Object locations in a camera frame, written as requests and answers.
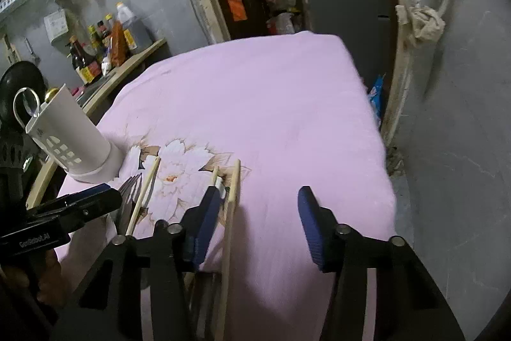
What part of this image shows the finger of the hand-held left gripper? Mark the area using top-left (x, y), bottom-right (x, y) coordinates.
top-left (26, 183), bottom-right (113, 216)
top-left (26, 188), bottom-right (123, 235)

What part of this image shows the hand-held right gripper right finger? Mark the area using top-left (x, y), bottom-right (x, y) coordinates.
top-left (297, 185), bottom-right (466, 341)

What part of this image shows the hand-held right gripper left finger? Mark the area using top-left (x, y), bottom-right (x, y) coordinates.
top-left (55, 185), bottom-right (223, 341)

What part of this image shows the metal fork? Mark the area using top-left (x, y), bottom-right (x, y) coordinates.
top-left (115, 173), bottom-right (143, 236)

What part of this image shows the white utensil holder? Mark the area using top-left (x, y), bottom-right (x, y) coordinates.
top-left (13, 83), bottom-right (125, 184)

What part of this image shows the person's left hand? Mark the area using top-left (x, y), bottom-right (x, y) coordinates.
top-left (6, 247), bottom-right (69, 310)

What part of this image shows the pink floral blanket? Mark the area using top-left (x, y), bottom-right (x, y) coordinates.
top-left (54, 30), bottom-right (399, 341)

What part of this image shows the black wok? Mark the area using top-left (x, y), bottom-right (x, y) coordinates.
top-left (0, 61), bottom-right (47, 126)

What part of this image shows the orange sauce pouch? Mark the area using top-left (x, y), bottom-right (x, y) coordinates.
top-left (109, 21), bottom-right (129, 67)

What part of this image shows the blue packet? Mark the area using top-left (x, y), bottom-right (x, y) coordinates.
top-left (367, 74), bottom-right (386, 119)

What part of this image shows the yellow cap sauce bottle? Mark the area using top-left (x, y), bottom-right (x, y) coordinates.
top-left (88, 25), bottom-right (104, 60)

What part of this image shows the hanging metal spatula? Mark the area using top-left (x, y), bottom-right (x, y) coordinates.
top-left (23, 37), bottom-right (39, 63)

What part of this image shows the red cap dark bottle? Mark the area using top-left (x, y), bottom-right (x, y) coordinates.
top-left (97, 20), bottom-right (113, 48)

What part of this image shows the wooden knife holder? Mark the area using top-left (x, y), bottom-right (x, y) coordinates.
top-left (0, 33), bottom-right (21, 65)

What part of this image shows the clear oil jug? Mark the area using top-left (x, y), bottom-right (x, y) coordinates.
top-left (115, 2), bottom-right (139, 51)

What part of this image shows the clear plastic bag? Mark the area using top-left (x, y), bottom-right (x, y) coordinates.
top-left (267, 11), bottom-right (297, 35)

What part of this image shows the orange paper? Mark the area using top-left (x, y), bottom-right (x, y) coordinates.
top-left (224, 0), bottom-right (248, 22)

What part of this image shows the grey cabinet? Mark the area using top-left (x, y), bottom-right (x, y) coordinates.
top-left (305, 0), bottom-right (394, 81)

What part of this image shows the knotted beige rag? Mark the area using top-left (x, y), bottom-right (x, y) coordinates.
top-left (395, 4), bottom-right (446, 45)

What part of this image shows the white wall box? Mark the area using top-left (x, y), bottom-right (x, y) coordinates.
top-left (43, 11), bottom-right (69, 45)

